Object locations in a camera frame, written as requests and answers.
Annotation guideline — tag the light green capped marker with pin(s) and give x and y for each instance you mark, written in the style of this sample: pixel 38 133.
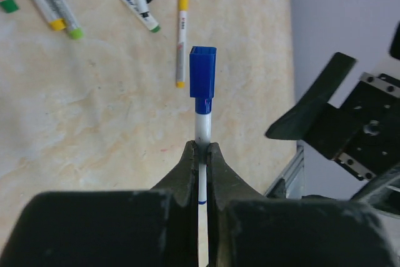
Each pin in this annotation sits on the light green capped marker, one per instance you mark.
pixel 72 26

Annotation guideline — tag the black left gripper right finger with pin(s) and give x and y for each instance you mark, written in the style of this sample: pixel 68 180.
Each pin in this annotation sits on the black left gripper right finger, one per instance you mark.
pixel 246 228

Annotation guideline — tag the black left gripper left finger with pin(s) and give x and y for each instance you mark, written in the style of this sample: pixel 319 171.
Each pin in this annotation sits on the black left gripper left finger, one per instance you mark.
pixel 155 227

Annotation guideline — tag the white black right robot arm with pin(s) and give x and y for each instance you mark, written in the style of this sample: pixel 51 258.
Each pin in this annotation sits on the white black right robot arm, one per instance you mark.
pixel 382 192

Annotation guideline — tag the yellow capped white marker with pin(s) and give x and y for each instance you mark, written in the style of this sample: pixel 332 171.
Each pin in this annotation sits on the yellow capped white marker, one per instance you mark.
pixel 181 44

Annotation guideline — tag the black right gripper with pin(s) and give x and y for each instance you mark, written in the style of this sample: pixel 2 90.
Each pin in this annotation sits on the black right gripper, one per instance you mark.
pixel 362 136

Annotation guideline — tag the aluminium frame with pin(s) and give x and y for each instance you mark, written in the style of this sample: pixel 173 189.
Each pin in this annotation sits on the aluminium frame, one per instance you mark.
pixel 291 181

